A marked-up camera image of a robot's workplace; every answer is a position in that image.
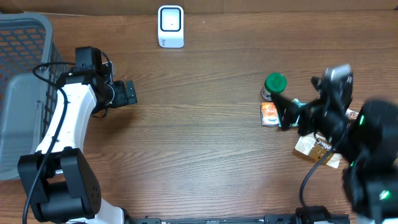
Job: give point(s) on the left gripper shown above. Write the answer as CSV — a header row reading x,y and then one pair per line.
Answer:
x,y
121,96

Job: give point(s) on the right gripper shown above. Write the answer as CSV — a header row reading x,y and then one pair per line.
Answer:
x,y
312,121

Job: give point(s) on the teal white tissue packet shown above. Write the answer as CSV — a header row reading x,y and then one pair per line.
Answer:
x,y
297,112

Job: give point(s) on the orange tissue packet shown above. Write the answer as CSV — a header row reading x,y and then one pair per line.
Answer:
x,y
269,115

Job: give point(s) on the beige powder pouch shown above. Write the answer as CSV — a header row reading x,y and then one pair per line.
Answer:
x,y
315,147

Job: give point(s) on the green lid jar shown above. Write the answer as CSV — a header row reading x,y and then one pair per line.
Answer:
x,y
274,83

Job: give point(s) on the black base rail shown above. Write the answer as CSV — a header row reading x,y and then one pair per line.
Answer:
x,y
307,215

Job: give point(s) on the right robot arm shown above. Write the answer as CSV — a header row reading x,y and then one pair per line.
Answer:
x,y
368,143

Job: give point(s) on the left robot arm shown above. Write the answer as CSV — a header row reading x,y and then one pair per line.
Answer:
x,y
60,185

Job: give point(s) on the grey plastic mesh basket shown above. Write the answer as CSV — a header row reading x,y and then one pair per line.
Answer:
x,y
27,103

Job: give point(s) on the white barcode scanner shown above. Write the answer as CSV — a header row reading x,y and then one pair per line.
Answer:
x,y
170,26

